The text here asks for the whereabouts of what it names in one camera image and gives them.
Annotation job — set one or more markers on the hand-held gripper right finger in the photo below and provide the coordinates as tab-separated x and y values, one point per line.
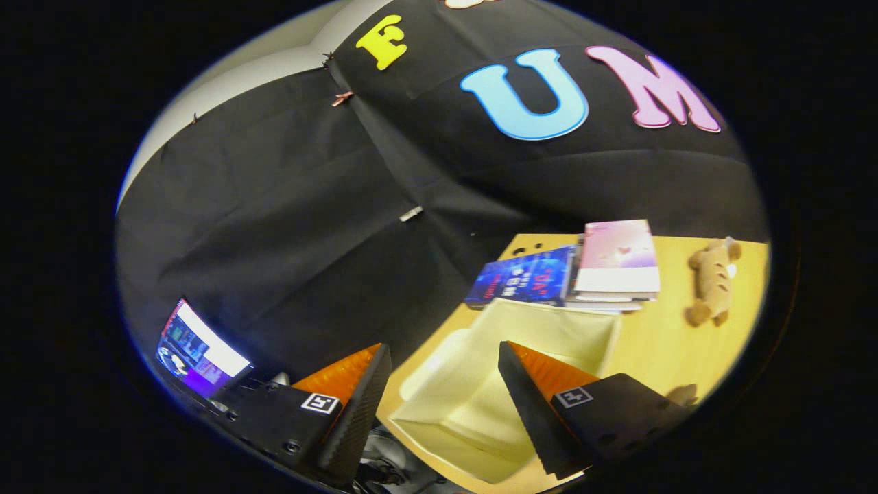
531	418

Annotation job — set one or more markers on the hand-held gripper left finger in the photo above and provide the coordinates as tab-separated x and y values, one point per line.
357	418

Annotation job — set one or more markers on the green fabric storage box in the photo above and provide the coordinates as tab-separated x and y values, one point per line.
453	405

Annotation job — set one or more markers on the brown suede shoe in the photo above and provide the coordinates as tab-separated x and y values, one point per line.
682	396

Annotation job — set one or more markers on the small white object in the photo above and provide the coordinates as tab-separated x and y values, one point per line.
279	378

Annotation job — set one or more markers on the pale blue book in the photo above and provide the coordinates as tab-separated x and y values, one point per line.
603	306

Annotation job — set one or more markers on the grey book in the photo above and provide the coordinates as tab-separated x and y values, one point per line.
617	297

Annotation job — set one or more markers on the computer monitor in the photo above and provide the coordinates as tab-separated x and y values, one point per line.
199	350

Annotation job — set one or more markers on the pink book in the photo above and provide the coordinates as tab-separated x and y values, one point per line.
617	250

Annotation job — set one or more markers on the white cloth clip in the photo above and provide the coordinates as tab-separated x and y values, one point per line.
411	213

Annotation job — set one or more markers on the brown bread plush toy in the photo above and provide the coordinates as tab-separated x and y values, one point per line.
713	281

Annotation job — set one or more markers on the black backdrop cloth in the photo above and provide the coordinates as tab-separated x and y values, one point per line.
274	206

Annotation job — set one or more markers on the pink cloth clip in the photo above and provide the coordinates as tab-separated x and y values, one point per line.
341	99

